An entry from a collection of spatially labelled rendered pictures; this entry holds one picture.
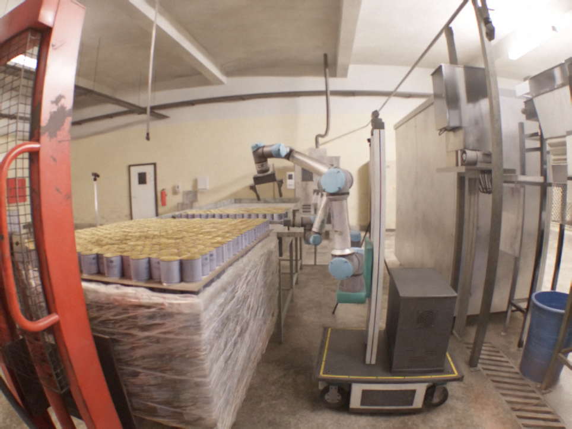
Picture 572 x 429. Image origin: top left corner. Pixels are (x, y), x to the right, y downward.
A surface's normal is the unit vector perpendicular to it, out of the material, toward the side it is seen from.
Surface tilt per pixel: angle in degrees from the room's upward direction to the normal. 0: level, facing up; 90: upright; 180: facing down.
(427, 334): 90
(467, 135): 90
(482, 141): 90
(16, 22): 90
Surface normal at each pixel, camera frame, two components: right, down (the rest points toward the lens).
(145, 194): -0.12, 0.11
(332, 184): -0.51, -0.03
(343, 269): -0.49, 0.24
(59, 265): 0.99, 0.00
